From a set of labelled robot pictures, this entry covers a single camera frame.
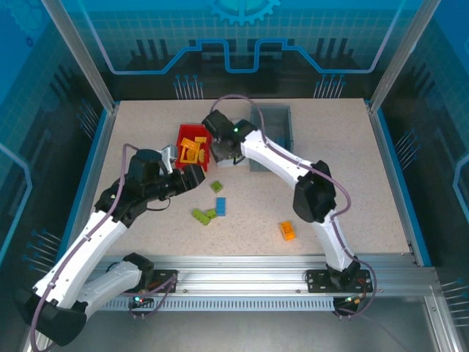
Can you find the orange lego brick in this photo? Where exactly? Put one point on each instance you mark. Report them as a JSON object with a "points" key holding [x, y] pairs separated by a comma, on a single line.
{"points": [[201, 140], [202, 155], [287, 231]]}

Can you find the small green lego brick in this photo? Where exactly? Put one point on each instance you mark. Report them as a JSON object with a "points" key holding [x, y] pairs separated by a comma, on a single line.
{"points": [[217, 186], [211, 213]]}

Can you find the yellow lego window frame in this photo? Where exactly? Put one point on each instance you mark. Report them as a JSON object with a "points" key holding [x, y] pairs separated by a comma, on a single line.
{"points": [[187, 140]]}

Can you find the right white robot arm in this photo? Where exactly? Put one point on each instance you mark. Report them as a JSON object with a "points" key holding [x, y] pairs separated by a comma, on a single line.
{"points": [[271, 154]]}

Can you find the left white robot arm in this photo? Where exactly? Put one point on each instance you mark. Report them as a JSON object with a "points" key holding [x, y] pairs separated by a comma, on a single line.
{"points": [[80, 249]]}

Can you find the red plastic bin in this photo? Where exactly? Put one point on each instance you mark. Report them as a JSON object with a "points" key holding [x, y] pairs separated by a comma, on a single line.
{"points": [[190, 129]]}

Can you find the white plastic bin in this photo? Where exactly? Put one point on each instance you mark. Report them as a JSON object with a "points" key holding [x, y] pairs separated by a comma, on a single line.
{"points": [[227, 164]]}

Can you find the gray plastic bin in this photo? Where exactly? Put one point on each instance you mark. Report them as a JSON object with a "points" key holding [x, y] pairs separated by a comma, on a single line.
{"points": [[275, 121]]}

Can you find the small LED connector board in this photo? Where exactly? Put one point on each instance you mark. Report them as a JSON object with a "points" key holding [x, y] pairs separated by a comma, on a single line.
{"points": [[351, 300], [138, 300]]}

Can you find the aluminium side rail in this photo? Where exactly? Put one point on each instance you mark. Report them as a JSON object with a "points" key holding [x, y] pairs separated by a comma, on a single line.
{"points": [[386, 161], [100, 154]]}

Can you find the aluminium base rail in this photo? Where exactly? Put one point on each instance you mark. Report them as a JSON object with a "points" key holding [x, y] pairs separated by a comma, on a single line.
{"points": [[238, 275]]}

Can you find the aluminium frame post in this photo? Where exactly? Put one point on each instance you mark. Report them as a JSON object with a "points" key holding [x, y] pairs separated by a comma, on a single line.
{"points": [[399, 55], [80, 55]]}

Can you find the steel base plate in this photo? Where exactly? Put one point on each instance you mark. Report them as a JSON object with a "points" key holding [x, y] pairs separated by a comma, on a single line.
{"points": [[238, 333]]}

